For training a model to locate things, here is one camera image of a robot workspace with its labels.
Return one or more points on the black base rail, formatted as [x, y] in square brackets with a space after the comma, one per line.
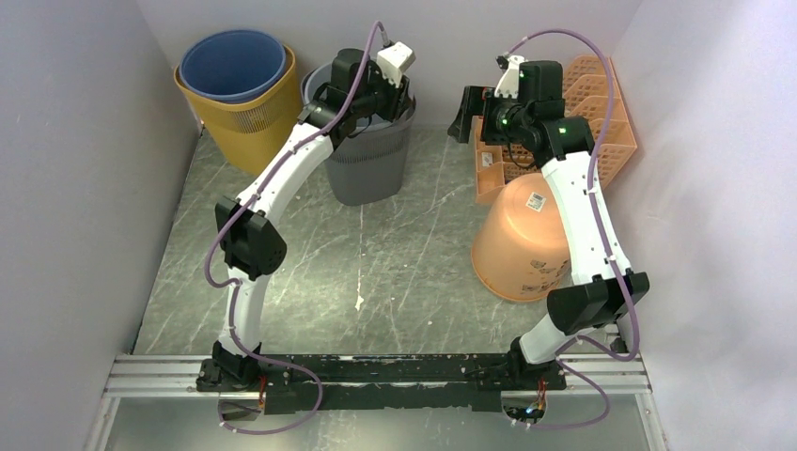
[297, 383]

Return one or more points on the blue plastic bin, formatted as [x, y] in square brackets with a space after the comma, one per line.
[233, 66]

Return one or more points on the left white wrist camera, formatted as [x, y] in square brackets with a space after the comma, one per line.
[393, 61]

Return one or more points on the grey mesh waste basket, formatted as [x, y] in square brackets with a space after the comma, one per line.
[369, 165]

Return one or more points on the yellow plastic bin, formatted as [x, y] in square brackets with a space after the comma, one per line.
[250, 134]

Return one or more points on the orange plastic file rack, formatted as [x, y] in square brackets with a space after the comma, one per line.
[586, 95]

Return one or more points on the orange plastic bin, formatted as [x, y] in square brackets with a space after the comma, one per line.
[521, 252]

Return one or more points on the aluminium frame rail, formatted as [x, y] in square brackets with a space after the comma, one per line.
[174, 375]

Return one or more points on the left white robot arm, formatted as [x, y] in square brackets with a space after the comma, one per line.
[359, 87]

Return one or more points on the grey smooth plastic bin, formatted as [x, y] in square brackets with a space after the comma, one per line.
[321, 75]

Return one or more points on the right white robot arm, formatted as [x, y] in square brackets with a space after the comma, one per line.
[527, 108]

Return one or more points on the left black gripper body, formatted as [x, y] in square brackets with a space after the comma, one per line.
[391, 101]

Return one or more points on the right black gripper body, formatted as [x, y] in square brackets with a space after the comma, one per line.
[501, 123]

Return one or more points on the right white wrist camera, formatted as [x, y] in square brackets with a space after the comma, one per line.
[508, 85]

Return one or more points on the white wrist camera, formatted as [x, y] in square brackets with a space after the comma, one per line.
[508, 85]
[393, 61]

